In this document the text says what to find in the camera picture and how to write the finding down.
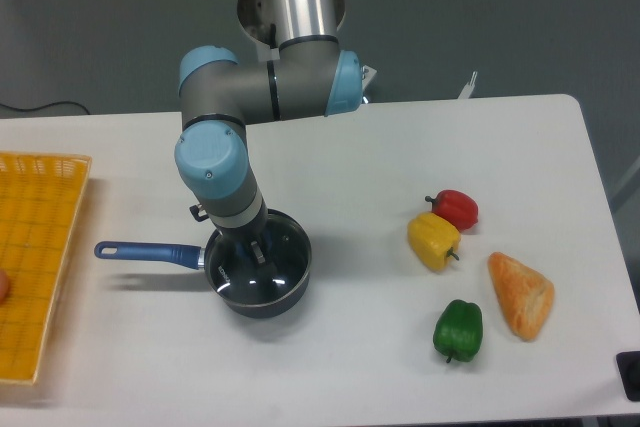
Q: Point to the dark blue saucepan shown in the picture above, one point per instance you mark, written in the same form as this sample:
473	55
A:
188	256

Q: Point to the yellow wicker basket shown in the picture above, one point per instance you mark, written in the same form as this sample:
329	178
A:
41	196

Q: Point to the green bell pepper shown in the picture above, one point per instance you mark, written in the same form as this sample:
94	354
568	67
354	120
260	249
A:
458	333

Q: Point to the red bell pepper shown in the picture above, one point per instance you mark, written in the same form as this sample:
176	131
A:
455	207

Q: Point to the black device at table edge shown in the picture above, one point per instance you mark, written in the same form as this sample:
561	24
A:
629	369

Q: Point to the glass pot lid blue knob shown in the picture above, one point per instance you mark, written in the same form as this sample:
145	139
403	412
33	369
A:
261	291

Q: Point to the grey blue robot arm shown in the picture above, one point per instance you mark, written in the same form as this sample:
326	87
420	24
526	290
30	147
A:
219	98

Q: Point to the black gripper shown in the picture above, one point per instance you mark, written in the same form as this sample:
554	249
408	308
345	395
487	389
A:
246	227

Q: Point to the orange bread piece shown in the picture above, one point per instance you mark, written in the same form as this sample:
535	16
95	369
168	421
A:
525	296

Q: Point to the yellow bell pepper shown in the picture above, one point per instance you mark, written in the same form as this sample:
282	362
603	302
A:
434	240

